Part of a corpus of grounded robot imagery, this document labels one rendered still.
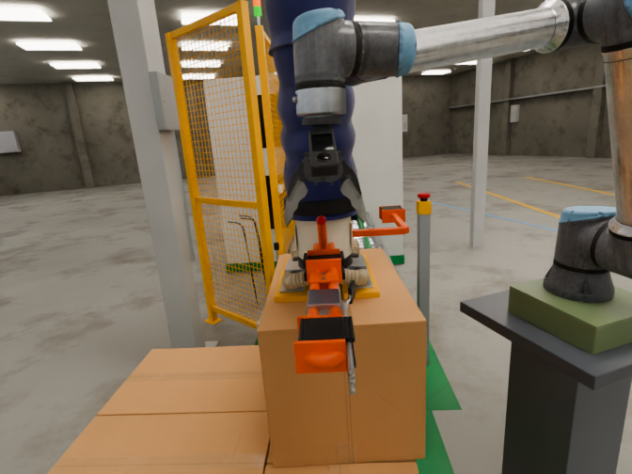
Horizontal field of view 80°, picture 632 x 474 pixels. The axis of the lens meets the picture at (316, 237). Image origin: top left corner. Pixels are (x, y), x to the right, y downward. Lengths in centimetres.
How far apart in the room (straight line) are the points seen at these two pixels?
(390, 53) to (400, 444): 91
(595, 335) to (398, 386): 57
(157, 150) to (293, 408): 172
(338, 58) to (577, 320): 97
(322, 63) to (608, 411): 139
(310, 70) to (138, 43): 181
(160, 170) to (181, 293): 76
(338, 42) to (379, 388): 77
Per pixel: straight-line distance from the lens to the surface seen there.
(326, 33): 70
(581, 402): 150
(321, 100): 68
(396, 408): 106
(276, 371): 97
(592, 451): 169
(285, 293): 106
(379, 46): 72
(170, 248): 245
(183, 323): 261
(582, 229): 135
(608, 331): 132
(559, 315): 134
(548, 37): 112
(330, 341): 55
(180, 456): 127
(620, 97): 112
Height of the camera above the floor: 138
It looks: 15 degrees down
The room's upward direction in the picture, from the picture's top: 4 degrees counter-clockwise
